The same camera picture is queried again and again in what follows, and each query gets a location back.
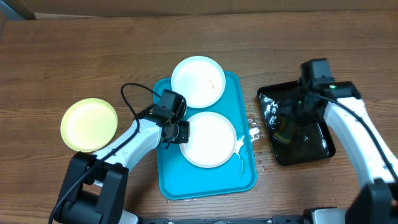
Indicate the white plate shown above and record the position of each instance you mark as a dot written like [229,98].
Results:
[211,141]

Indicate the light blue rimmed plate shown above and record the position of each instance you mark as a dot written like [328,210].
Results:
[200,80]

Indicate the green rimmed plate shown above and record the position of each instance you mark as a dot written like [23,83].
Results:
[88,125]

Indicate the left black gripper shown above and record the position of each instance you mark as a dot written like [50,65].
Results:
[183,137]

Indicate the green yellow sponge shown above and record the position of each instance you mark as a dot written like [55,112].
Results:
[283,132]

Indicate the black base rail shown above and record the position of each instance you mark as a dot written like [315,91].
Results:
[280,219]

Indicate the black plastic tray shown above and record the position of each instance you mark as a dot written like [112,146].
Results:
[310,142]

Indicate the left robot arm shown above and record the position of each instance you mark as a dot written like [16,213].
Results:
[94,187]

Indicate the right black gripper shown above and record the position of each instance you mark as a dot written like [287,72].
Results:
[289,114]

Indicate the blue plastic tray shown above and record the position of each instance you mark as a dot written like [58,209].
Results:
[180,179]

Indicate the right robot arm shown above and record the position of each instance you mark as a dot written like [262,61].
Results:
[340,105]

